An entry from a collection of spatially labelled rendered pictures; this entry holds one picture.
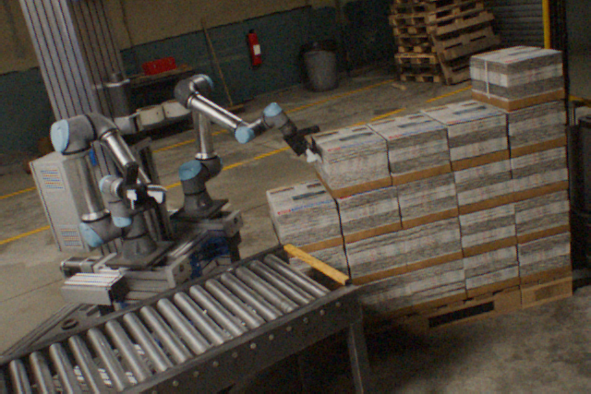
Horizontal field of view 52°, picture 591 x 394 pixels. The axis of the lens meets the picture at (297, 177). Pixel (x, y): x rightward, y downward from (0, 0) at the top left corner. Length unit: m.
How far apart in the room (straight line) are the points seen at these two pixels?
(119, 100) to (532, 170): 1.97
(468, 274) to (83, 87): 2.03
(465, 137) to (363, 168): 0.51
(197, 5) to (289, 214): 7.06
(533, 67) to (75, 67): 2.05
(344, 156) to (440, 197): 0.53
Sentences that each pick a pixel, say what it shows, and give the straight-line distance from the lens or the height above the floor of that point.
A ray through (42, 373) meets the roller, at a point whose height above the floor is 0.80.
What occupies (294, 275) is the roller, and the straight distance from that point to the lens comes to 2.29.
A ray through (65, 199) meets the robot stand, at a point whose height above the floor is 1.04.
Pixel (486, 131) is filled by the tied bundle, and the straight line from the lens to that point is 3.01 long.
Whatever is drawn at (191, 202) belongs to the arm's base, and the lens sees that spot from 3.08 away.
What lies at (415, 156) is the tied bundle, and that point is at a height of 0.95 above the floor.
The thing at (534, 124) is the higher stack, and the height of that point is 0.98.
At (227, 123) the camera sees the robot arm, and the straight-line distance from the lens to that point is 2.82.
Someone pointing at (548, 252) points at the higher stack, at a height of 0.28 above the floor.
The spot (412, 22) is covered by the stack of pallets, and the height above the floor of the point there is 0.90.
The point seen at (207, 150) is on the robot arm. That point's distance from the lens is 3.12.
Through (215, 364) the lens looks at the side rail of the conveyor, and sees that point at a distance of 1.95.
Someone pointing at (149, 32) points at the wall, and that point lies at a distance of 9.34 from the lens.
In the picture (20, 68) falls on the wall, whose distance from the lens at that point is 8.99.
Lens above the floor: 1.84
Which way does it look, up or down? 18 degrees down
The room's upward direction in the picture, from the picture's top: 11 degrees counter-clockwise
